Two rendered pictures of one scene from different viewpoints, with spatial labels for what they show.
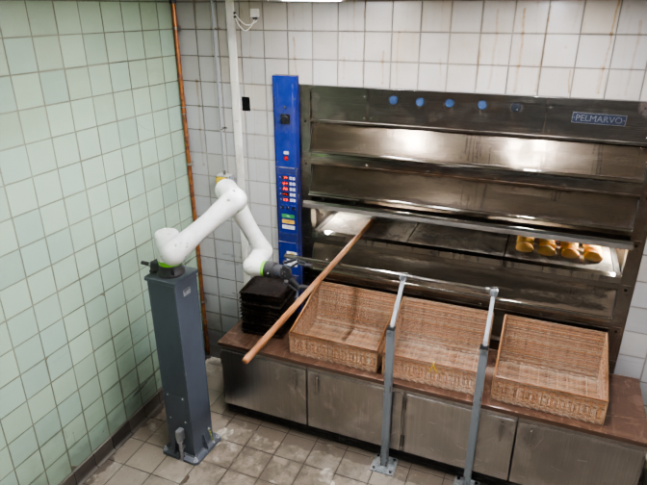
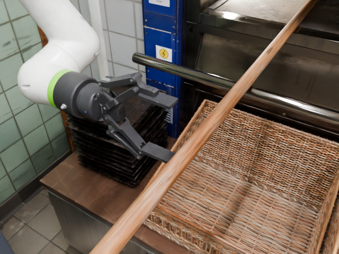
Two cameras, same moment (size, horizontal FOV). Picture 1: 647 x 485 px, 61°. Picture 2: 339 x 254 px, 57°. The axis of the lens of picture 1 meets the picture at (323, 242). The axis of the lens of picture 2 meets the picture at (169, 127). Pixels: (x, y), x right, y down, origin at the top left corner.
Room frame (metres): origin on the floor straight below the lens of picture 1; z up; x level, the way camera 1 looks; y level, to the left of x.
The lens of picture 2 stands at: (2.21, 0.00, 1.58)
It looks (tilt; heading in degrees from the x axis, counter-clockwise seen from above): 40 degrees down; 10
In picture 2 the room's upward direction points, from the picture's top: straight up
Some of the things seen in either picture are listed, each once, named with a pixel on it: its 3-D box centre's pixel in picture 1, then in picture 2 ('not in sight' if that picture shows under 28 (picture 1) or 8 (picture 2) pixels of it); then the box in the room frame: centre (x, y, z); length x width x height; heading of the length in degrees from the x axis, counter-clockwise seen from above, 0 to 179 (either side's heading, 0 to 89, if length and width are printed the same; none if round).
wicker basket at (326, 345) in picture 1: (345, 323); (242, 186); (2.95, -0.13, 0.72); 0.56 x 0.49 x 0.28; 68
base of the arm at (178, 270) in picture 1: (162, 266); not in sight; (2.71, 0.87, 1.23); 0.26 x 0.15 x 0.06; 65
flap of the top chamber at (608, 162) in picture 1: (462, 149); not in sight; (2.99, -0.76, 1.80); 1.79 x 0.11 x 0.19; 68
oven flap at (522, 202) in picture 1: (457, 194); not in sight; (2.99, -0.76, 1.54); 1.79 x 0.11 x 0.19; 68
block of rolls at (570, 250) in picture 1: (558, 235); not in sight; (3.18, -1.46, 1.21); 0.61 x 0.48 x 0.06; 158
